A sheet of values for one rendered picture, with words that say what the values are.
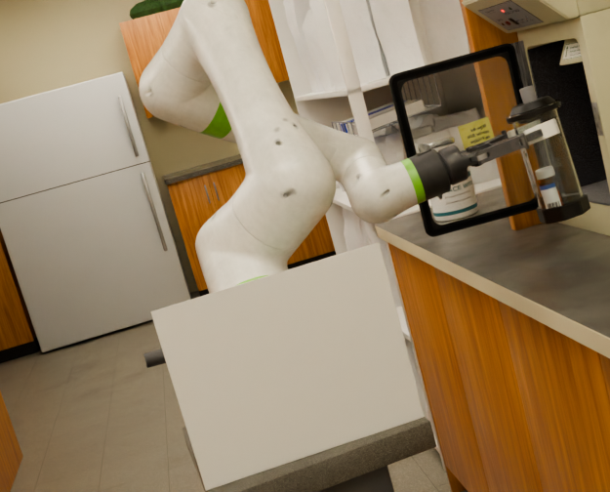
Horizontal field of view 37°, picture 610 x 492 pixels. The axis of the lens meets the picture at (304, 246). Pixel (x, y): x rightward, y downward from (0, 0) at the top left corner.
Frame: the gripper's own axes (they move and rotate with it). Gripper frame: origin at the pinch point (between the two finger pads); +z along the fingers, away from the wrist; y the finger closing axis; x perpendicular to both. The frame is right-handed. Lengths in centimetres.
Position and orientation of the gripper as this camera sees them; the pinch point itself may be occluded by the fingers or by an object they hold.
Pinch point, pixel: (537, 130)
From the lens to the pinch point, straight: 187.1
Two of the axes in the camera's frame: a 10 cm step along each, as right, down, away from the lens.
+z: 9.3, -3.8, 0.2
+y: -0.7, -1.2, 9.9
